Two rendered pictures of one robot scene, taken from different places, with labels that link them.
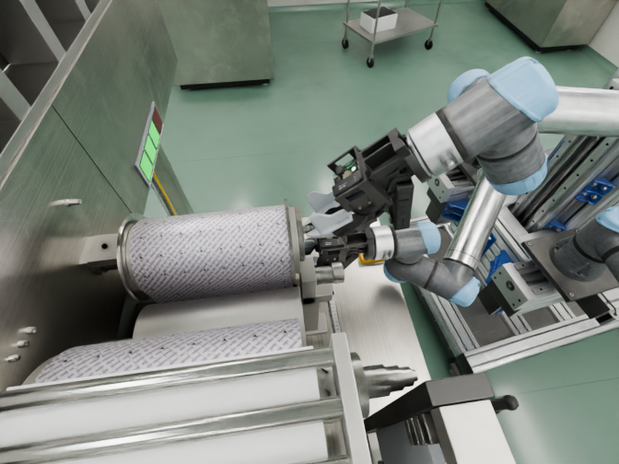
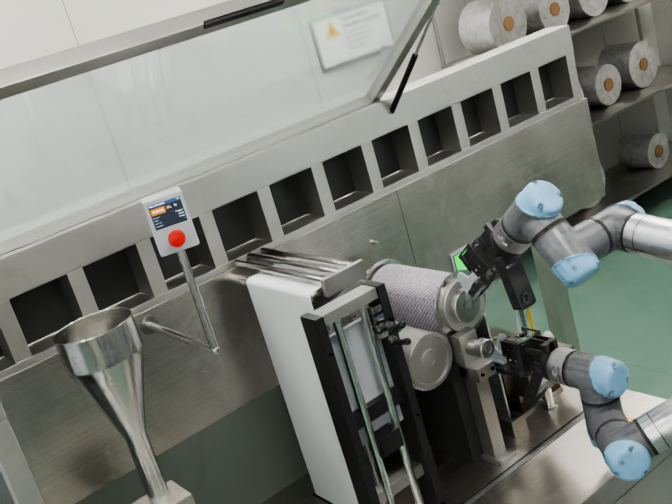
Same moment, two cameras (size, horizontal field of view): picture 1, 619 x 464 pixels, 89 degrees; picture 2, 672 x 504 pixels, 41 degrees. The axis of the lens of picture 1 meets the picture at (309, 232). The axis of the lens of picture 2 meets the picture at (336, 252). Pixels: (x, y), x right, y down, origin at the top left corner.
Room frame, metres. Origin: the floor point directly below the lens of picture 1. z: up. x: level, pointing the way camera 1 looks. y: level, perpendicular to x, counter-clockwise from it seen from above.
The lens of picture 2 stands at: (-0.65, -1.51, 2.00)
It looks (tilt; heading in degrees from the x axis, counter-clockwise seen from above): 17 degrees down; 65
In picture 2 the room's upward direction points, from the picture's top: 16 degrees counter-clockwise
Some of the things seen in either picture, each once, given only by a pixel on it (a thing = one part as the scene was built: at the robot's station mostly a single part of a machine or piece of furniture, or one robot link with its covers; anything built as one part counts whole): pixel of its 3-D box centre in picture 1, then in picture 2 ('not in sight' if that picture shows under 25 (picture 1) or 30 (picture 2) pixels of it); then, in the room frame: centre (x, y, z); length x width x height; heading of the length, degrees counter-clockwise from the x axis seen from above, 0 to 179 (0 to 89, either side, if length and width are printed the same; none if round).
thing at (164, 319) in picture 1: (227, 331); (393, 350); (0.17, 0.14, 1.17); 0.26 x 0.12 x 0.12; 98
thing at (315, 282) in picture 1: (316, 301); (485, 397); (0.27, -0.01, 1.05); 0.06 x 0.05 x 0.31; 98
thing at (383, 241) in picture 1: (378, 244); (563, 367); (0.39, -0.15, 1.11); 0.08 x 0.05 x 0.08; 8
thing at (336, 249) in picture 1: (343, 245); (533, 355); (0.38, -0.07, 1.12); 0.12 x 0.08 x 0.09; 98
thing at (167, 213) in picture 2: not in sight; (170, 222); (-0.25, -0.01, 1.66); 0.07 x 0.07 x 0.10; 77
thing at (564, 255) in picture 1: (585, 252); not in sight; (0.51, -0.86, 0.87); 0.15 x 0.15 x 0.10
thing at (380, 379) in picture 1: (389, 378); not in sight; (0.07, -0.09, 1.33); 0.06 x 0.03 x 0.03; 98
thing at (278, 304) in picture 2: not in sight; (309, 395); (-0.05, 0.14, 1.17); 0.34 x 0.05 x 0.54; 98
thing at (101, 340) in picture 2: not in sight; (98, 340); (-0.42, 0.04, 1.50); 0.14 x 0.14 x 0.06
